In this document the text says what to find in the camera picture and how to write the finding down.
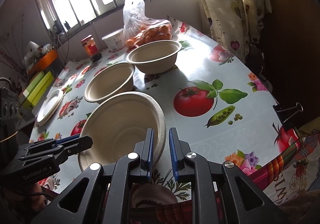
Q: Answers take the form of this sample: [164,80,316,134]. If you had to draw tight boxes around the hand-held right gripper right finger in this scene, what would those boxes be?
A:
[169,128,290,224]

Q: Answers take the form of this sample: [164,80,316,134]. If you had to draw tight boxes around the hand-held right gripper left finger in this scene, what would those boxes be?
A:
[30,128,155,224]

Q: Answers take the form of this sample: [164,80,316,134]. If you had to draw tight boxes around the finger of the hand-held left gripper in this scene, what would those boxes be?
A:
[20,136,93,164]
[24,134,80,154]

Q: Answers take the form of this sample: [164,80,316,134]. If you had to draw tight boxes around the small white foam plate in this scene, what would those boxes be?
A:
[37,89,64,126]

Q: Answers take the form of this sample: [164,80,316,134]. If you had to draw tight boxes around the large beige paper bowl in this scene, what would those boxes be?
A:
[78,91,167,172]

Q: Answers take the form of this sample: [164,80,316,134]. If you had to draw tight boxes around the person's left hand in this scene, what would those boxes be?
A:
[25,181,48,207]

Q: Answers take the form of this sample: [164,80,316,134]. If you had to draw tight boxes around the fruit printed tablecloth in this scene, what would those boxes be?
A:
[29,15,304,204]

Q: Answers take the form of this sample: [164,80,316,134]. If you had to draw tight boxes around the lime green box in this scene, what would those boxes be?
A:
[21,75,55,109]

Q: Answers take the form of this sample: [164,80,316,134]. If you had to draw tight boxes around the green white box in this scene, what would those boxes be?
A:
[19,71,50,97]

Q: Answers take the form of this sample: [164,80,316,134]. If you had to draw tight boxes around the orange plastic basin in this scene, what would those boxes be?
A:
[26,49,59,77]

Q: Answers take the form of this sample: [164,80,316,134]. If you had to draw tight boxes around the red label sauce jar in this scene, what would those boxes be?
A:
[80,35,102,62]

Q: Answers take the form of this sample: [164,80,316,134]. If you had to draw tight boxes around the dried branches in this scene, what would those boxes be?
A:
[0,14,28,82]

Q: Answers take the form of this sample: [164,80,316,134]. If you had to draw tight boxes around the white plastic bag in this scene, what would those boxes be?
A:
[24,41,42,64]

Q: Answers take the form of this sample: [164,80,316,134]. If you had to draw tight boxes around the white plastic tub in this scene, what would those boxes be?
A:
[102,29,125,52]

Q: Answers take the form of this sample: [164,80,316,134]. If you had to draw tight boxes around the red plaid cloth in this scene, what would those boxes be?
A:
[130,134,320,224]

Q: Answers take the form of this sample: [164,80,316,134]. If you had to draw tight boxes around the black binder clip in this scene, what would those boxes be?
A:
[272,102,304,131]

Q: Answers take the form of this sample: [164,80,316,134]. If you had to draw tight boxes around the plastic bag of oranges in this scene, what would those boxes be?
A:
[122,0,173,48]

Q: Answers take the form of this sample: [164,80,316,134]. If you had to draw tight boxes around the white printed fabric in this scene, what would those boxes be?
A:
[262,139,320,207]

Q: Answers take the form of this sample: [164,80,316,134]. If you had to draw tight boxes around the heart patterned curtain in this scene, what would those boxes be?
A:
[187,0,273,57]

